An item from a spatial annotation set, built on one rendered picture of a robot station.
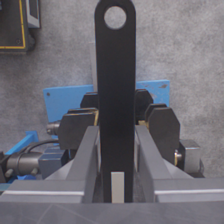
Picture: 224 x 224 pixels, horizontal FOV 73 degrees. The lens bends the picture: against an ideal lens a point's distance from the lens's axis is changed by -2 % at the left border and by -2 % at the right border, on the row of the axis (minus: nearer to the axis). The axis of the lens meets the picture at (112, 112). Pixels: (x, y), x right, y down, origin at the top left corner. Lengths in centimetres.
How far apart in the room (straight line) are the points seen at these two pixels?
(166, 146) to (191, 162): 15
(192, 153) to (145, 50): 113
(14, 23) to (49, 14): 39
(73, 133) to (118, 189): 54
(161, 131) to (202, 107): 126
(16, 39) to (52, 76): 46
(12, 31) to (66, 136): 105
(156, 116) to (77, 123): 33
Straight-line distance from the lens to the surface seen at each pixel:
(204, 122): 198
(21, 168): 88
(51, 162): 76
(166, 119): 68
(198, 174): 86
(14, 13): 154
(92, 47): 148
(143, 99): 112
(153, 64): 166
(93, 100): 112
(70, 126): 68
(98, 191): 35
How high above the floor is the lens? 161
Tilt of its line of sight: 73 degrees down
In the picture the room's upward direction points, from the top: 177 degrees counter-clockwise
